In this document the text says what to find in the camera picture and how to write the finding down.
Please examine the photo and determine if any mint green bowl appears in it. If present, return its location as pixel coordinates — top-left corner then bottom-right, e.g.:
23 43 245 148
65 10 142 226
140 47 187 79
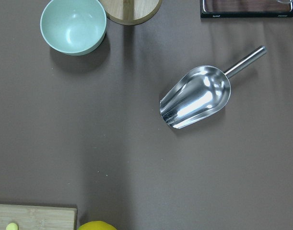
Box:
40 0 107 56

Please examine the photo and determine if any metal scoop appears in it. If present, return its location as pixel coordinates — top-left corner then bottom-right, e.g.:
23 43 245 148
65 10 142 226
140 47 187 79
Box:
159 46 267 129

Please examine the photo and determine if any wooden mug tree stand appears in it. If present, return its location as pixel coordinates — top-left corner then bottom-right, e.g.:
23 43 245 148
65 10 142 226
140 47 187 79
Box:
100 0 162 25

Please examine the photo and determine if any black wooden tray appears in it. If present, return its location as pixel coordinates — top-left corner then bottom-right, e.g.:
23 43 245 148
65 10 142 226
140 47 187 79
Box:
199 0 293 18

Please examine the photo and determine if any bamboo cutting board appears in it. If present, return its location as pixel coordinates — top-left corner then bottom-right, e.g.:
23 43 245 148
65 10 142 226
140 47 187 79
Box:
0 204 77 230

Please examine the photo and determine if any yellow plastic knife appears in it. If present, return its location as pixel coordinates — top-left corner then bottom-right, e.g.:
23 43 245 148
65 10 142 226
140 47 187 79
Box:
6 222 19 230

